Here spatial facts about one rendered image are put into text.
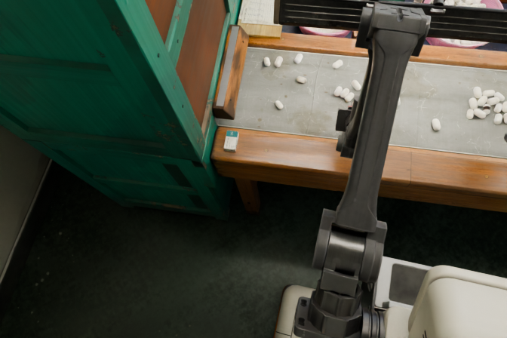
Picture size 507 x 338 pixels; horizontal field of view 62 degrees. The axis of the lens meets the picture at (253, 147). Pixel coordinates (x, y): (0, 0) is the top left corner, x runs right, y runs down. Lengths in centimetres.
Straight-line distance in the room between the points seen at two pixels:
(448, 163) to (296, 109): 47
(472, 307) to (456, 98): 93
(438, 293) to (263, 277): 137
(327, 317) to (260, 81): 87
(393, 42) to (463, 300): 36
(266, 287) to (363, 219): 131
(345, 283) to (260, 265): 128
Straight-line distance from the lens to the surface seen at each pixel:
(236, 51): 133
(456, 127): 142
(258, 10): 151
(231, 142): 126
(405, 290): 94
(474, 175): 135
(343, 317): 72
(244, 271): 196
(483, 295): 66
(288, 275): 195
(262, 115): 134
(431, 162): 132
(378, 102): 66
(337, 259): 69
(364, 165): 66
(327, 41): 145
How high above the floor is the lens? 194
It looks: 68 degrees down
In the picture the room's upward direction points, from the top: 10 degrees counter-clockwise
